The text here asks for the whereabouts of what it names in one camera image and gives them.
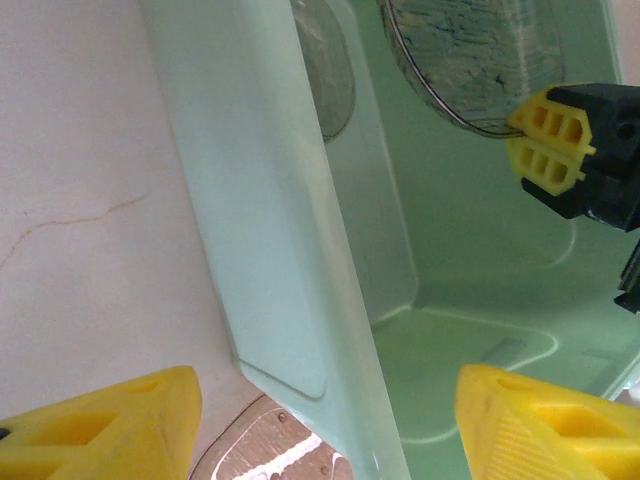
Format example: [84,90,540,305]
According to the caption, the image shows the smoky grey glass plate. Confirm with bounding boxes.
[292,0,359,144]

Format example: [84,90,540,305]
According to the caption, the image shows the light green plastic bin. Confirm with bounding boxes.
[137,0,640,480]

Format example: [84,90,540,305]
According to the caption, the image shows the pinkish brown glass plate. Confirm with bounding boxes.
[192,392,351,480]

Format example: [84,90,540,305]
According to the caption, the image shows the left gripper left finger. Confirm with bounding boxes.
[0,364,204,480]

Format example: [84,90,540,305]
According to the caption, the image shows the clear glass plate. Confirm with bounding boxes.
[380,0,569,140]

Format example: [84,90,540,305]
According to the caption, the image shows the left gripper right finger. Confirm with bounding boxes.
[457,363,640,480]

